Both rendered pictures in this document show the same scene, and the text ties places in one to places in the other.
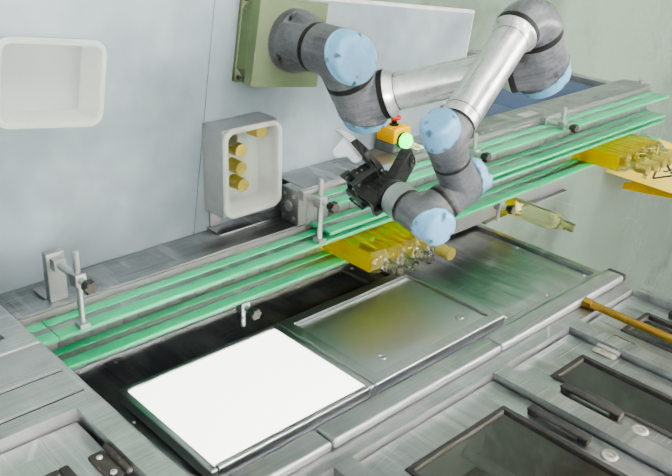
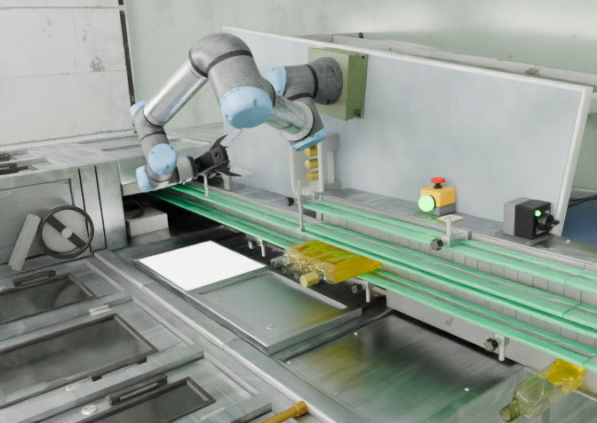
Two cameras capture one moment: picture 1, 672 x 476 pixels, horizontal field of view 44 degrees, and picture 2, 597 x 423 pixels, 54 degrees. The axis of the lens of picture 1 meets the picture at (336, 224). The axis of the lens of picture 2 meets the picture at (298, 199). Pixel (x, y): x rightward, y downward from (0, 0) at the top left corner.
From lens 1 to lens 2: 2.78 m
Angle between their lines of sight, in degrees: 90
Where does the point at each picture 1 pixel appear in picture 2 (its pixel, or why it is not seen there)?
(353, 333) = (254, 289)
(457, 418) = (154, 332)
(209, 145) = not seen: hidden behind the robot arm
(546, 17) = (199, 47)
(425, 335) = (244, 312)
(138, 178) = (281, 151)
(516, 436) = (123, 353)
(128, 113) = not seen: hidden behind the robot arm
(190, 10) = (301, 55)
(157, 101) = not seen: hidden behind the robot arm
